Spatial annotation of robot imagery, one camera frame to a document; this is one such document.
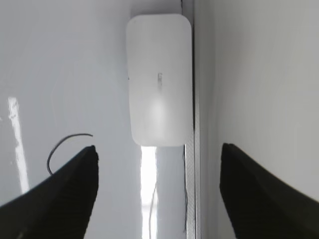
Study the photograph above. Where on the white rectangular whiteboard eraser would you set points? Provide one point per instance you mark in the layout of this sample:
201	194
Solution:
159	62

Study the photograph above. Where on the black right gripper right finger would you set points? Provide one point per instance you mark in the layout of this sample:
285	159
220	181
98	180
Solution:
260	205

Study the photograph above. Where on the aluminium framed whiteboard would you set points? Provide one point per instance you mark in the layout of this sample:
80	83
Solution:
64	86

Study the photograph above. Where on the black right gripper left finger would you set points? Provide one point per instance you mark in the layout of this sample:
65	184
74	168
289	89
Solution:
58	208

